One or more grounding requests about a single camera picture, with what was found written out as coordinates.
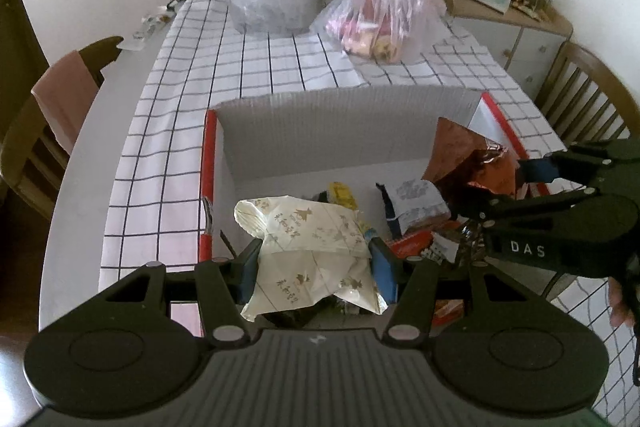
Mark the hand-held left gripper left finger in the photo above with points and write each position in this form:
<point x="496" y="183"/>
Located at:
<point x="248" y="267"/>

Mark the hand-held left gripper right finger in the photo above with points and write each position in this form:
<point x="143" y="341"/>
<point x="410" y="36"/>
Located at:
<point x="384" y="267"/>

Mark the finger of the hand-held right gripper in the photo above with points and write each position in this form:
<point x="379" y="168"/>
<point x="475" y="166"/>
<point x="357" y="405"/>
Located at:
<point x="520" y="207"/>
<point x="542" y="169"/>

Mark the cream paper-wrapped snack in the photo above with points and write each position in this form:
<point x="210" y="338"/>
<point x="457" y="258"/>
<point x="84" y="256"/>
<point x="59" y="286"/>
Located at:
<point x="310" y="232"/>

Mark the brown foil snack packet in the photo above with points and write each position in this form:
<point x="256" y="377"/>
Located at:
<point x="465" y="157"/>

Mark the red cardboard box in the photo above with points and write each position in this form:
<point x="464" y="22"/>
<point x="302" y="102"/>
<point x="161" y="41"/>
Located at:
<point x="320" y="132"/>

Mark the person's right hand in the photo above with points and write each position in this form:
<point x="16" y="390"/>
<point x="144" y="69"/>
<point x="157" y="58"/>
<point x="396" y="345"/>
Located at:
<point x="620" y="307"/>

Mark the red snack packet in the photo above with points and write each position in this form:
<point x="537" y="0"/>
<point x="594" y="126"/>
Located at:
<point x="415" y="244"/>

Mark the white patterned snack packet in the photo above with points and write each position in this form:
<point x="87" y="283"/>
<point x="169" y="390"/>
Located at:
<point x="415" y="202"/>

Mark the yellow snack packet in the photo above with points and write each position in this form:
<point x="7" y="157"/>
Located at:
<point x="344" y="196"/>

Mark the wooden chair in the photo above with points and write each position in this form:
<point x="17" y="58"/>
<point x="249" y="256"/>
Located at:
<point x="585" y="77"/>
<point x="30" y="157"/>

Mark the white wooden cabinet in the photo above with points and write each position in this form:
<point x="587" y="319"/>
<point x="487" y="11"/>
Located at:
<point x="530" y="52"/>

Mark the white checked tablecloth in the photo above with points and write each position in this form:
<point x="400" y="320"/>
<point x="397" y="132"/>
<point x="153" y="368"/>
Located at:
<point x="165" y="132"/>

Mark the small clear plastic bag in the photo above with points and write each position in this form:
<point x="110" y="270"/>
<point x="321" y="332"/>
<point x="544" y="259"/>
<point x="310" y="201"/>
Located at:
<point x="390" y="7"/>

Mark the pink cloth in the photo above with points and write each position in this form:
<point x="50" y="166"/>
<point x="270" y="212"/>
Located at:
<point x="65" y="102"/>

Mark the small white packets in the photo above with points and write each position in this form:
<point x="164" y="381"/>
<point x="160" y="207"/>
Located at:
<point x="150" y="27"/>

